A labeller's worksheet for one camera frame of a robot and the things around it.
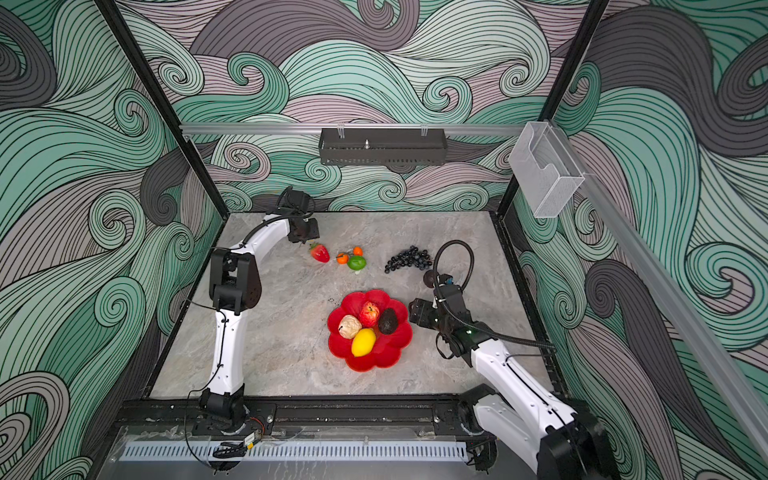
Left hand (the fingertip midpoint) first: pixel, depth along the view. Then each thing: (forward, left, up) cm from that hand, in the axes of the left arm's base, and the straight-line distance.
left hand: (313, 231), depth 106 cm
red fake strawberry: (-8, -3, -3) cm, 9 cm away
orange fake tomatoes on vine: (-9, -12, -4) cm, 15 cm away
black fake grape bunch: (-10, -35, -2) cm, 36 cm away
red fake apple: (-32, -22, 0) cm, 39 cm away
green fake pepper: (-12, -16, -3) cm, 21 cm away
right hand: (-31, -36, +3) cm, 48 cm away
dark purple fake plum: (-18, -41, -2) cm, 45 cm away
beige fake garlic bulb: (-36, -16, 0) cm, 40 cm away
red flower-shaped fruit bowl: (-40, -27, -5) cm, 49 cm away
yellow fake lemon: (-39, -20, -3) cm, 44 cm away
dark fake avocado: (-34, -27, -1) cm, 43 cm away
